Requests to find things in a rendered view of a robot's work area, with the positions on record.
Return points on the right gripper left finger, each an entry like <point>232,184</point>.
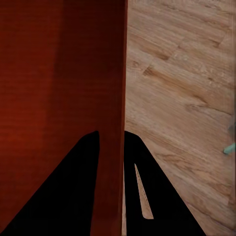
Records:
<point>62,206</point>

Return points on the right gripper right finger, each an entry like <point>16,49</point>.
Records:
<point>171,215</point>

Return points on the storage box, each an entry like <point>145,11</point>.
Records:
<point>62,76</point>

